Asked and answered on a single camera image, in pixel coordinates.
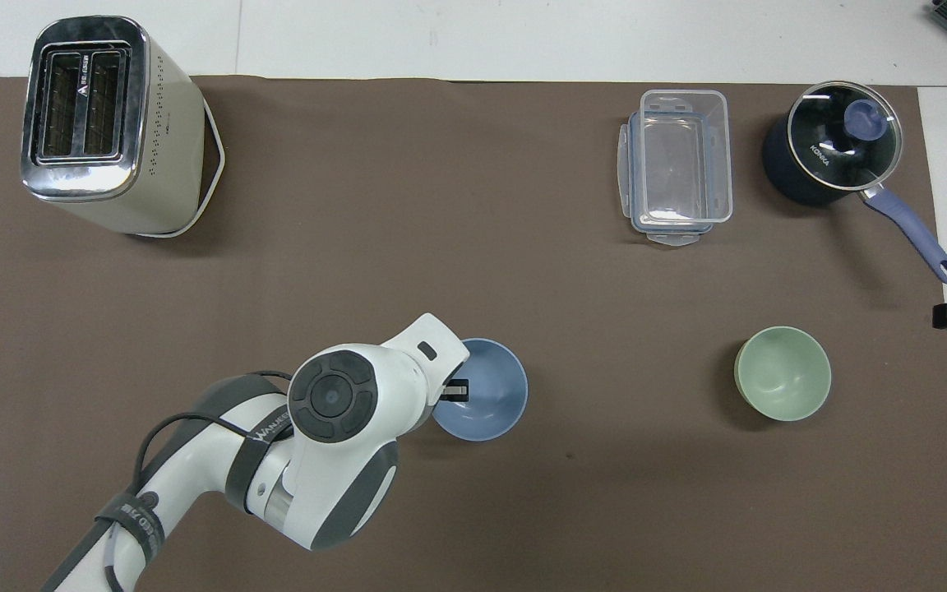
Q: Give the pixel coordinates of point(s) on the dark blue saucepan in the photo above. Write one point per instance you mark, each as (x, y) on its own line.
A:
(782, 177)

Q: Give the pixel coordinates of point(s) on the clear container lid blue seal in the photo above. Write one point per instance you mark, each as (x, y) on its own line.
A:
(671, 238)

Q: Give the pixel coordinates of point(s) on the clear plastic food container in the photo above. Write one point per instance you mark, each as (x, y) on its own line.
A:
(683, 156)

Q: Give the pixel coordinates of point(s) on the green bowl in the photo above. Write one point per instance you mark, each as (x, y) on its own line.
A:
(786, 376)

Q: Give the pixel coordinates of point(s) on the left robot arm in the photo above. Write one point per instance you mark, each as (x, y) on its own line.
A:
(334, 460)

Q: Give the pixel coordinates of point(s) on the blue bowl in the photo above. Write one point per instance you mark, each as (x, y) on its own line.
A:
(491, 395)

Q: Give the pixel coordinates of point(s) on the glass pot lid blue knob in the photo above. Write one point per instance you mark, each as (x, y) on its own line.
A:
(835, 152)

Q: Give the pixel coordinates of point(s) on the cream and chrome toaster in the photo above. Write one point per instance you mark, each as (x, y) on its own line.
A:
(165, 140)

